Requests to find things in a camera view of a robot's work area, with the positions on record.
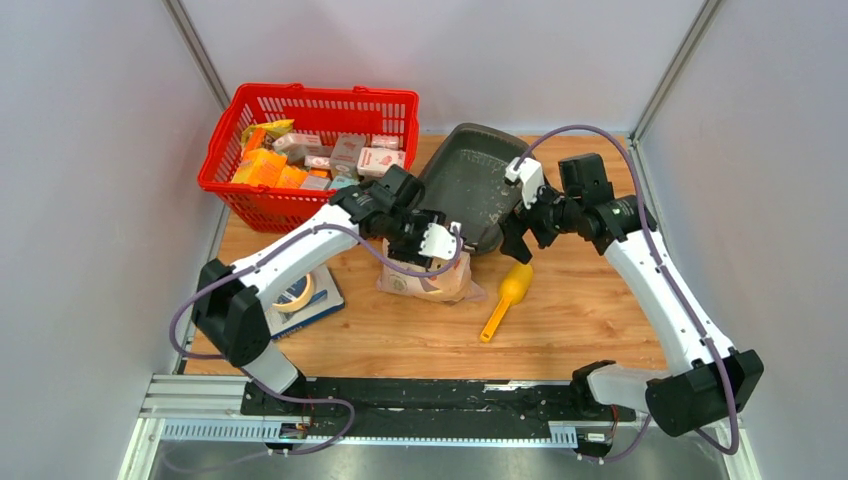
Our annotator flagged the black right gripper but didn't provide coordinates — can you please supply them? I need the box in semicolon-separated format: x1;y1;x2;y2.
498;175;581;264

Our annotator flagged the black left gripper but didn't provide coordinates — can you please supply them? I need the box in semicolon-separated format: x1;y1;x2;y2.
383;207;445;268

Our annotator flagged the yellow plastic scoop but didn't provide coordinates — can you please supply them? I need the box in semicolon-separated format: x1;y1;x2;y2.
479;263;534;343

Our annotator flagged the pink cat litter bag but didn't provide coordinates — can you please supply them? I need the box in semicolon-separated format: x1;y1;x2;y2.
376;252;487;305

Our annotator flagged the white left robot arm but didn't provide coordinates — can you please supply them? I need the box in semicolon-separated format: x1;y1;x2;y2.
178;166;463;415

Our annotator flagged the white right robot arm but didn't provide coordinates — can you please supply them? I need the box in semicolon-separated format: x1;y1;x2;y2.
500;154;764;437

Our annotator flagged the light blue box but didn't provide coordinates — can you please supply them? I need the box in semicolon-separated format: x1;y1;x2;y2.
328;176;360;190

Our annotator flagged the dark grey litter tray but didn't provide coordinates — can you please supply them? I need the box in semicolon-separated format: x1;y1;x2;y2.
418;123;528;255

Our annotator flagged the blue white box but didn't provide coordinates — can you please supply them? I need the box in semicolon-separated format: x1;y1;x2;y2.
265;265;346;340

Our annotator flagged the orange box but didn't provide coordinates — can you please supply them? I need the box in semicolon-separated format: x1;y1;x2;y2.
230;148;288;187

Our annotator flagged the white Kamenoko sponge pack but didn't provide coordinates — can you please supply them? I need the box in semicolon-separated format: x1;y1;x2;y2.
356;147;406;178

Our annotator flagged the pink white sponge pack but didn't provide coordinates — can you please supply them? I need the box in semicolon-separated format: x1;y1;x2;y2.
370;135;401;150

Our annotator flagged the grey sponge pack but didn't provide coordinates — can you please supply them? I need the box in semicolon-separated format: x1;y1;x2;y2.
330;133;367;178

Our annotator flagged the masking tape roll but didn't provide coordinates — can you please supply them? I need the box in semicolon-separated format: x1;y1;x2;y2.
271;273;315;313

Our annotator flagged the red plastic shopping basket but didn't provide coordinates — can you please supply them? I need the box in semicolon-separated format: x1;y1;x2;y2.
197;83;419;234

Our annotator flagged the yellow snack packet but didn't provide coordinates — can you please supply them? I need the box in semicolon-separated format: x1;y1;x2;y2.
240;119;294;151

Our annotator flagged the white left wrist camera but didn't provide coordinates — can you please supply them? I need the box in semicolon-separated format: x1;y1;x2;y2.
418;222;462;260

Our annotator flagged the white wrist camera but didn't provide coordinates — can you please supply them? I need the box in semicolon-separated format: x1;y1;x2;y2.
504;157;546;209
418;222;462;260

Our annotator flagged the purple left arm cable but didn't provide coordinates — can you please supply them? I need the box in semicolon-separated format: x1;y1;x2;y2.
168;222;465;457

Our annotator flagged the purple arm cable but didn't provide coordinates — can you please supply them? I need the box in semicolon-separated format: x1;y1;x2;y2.
168;222;465;457
513;124;741;464

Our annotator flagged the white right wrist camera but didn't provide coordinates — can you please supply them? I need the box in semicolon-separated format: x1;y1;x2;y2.
504;157;546;209

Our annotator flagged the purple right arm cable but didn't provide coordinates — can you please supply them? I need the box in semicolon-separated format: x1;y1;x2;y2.
513;124;741;464

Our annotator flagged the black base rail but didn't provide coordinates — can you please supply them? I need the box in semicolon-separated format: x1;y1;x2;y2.
240;377;637;440

